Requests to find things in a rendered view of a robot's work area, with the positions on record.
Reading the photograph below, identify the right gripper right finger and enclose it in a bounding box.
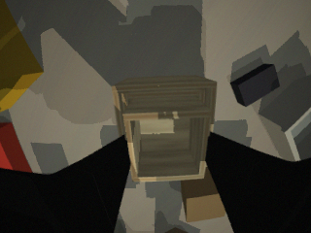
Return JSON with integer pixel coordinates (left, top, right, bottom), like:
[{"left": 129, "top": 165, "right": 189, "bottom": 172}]
[{"left": 205, "top": 132, "right": 311, "bottom": 233}]

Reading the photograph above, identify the yellow rectangular block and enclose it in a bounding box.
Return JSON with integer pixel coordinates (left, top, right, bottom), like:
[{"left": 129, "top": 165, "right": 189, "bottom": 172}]
[{"left": 0, "top": 0, "right": 44, "bottom": 112}]

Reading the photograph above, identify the red flat rectangular block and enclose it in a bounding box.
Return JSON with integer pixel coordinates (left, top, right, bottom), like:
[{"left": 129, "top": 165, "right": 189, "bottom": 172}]
[{"left": 0, "top": 123, "right": 32, "bottom": 172}]

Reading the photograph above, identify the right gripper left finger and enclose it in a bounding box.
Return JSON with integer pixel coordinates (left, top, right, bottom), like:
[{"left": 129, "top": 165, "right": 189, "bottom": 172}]
[{"left": 0, "top": 135, "right": 131, "bottom": 233}]

